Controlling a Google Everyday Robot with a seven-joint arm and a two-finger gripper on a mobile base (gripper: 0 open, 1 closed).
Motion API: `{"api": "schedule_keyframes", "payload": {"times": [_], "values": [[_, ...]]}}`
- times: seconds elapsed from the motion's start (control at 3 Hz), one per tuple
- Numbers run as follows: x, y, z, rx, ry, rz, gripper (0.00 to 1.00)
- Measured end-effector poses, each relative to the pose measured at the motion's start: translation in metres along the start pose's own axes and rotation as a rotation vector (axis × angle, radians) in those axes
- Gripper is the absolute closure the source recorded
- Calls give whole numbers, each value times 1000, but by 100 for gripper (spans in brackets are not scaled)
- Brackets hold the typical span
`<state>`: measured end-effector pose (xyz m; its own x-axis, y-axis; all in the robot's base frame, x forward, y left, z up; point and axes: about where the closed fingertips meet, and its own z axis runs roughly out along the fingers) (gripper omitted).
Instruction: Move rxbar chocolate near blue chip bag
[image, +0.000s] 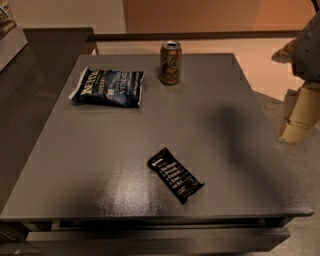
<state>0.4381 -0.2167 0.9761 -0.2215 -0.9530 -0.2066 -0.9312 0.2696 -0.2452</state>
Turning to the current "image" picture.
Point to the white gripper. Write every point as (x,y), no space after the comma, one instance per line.
(308,55)

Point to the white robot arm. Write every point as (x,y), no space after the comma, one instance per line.
(303,53)

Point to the grey table drawer front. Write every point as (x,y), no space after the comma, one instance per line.
(158,242)

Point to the black rxbar chocolate bar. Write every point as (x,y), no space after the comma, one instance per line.
(176,177)

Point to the box on side counter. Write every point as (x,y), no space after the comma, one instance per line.
(12,36)

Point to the blue chip bag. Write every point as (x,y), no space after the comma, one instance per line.
(109,88)

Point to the gold soda can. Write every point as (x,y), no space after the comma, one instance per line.
(170,62)

